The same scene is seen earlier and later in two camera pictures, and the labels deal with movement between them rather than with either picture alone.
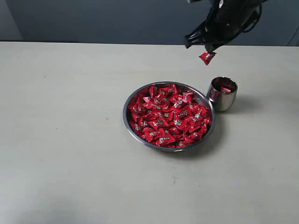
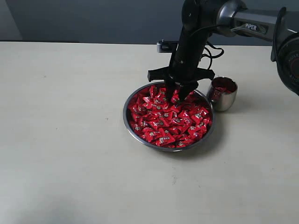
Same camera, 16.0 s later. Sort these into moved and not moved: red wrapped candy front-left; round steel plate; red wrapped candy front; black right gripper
Moved: black right gripper
Not moved: round steel plate; red wrapped candy front-left; red wrapped candy front
